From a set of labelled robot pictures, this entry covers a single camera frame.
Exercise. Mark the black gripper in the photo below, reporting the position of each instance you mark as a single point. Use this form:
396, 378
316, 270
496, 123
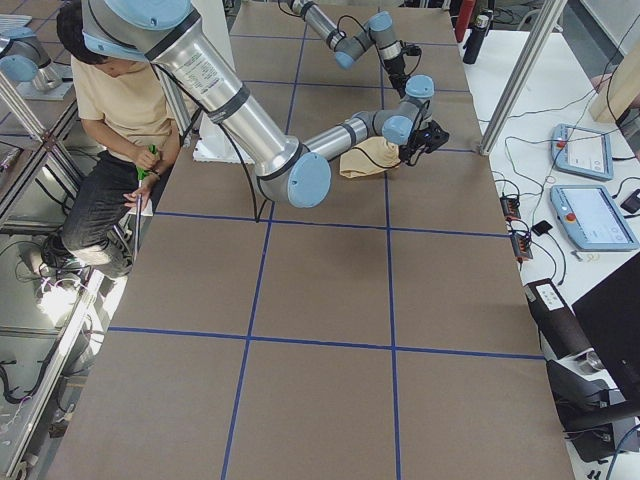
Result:
396, 71
416, 143

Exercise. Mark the beige long-sleeve printed shirt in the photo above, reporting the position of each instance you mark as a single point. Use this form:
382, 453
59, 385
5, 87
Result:
370, 157

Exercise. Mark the black water bottle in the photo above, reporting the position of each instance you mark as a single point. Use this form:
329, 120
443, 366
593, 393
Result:
476, 38

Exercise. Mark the red cylindrical bottle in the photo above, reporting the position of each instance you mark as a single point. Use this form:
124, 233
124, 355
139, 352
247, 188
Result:
463, 19

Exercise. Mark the upper blue teach pendant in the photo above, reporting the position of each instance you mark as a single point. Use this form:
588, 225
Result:
582, 151

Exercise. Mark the blue teach pendant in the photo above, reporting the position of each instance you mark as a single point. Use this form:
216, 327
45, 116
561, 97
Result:
591, 219
582, 151

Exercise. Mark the lower blue teach pendant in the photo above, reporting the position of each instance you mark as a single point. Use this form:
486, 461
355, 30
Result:
591, 219

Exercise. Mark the brown paper roll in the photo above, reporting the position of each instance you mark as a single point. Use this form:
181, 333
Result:
560, 334

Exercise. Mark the black monitor screen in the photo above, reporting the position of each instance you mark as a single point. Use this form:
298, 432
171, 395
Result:
608, 314

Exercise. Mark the seated person in beige shirt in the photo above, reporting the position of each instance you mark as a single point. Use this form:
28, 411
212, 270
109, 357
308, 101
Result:
122, 106

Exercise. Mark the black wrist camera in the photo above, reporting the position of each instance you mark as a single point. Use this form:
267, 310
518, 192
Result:
411, 50
432, 137

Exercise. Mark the aluminium frame post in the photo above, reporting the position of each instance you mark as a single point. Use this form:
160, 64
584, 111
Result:
527, 59

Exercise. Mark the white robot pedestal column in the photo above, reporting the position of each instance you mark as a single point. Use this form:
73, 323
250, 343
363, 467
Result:
213, 144

